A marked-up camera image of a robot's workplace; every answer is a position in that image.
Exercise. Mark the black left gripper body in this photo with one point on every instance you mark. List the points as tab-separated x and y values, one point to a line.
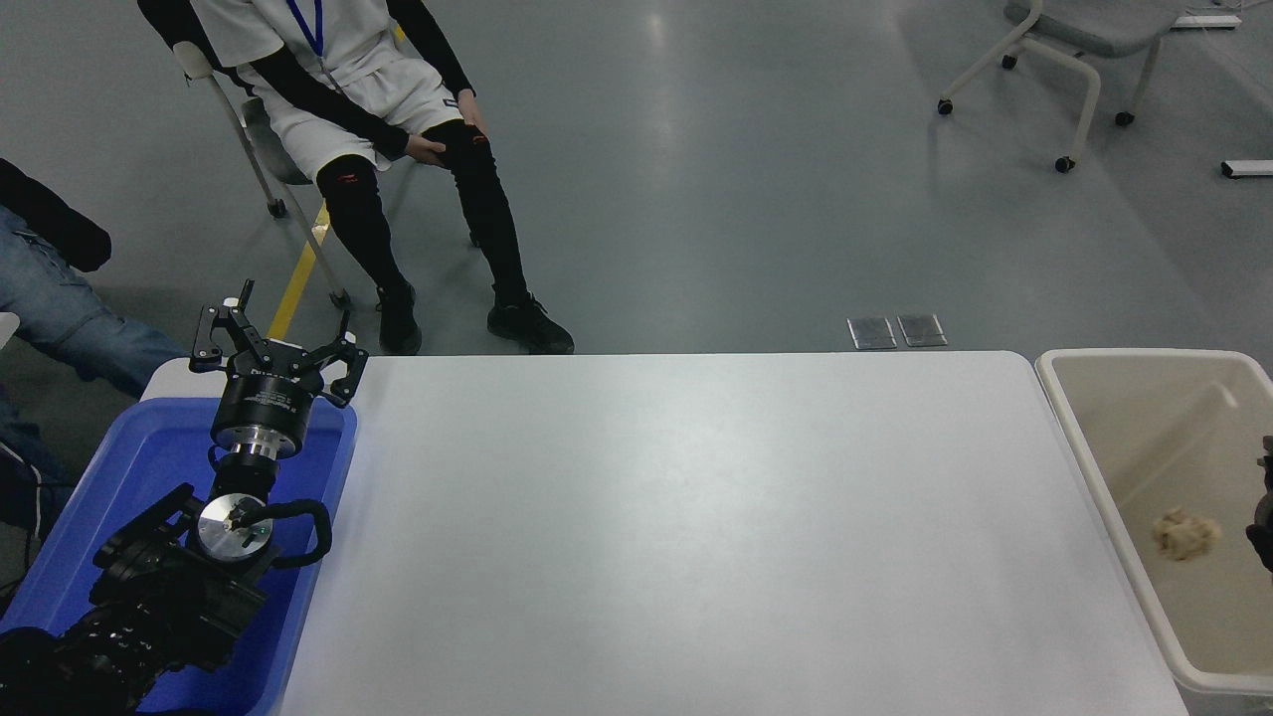
264	403

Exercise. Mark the tan paper ball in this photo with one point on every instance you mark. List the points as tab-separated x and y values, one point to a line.
1186	535

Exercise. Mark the seated person's right forearm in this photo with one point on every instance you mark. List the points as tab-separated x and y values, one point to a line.
328	102

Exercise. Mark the seated person's left forearm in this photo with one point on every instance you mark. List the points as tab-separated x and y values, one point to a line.
438	50

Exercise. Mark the seated person's right hand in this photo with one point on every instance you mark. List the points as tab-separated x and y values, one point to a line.
424	151

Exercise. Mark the seated person's left hand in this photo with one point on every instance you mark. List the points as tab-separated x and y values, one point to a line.
470	107

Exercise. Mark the large pale plastic bin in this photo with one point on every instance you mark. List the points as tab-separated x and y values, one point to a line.
1144	438

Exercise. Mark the blue plastic tray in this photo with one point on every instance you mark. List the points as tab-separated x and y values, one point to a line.
109	477

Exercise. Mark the white rounded plastic piece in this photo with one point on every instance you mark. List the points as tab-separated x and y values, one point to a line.
8	330

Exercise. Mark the white-framed grey chair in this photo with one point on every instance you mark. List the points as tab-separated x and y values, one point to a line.
257	124

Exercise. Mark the seated person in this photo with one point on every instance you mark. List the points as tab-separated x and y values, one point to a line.
298	119

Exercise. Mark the white bar on floor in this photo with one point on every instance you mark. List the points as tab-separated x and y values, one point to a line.
1248	169

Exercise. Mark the silver floor plate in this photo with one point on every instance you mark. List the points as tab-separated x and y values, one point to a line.
922	330
871	333

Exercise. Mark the thin white strip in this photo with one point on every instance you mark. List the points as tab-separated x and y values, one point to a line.
1208	21

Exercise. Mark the grey chair with casters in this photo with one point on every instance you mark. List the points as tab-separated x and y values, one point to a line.
1094	25

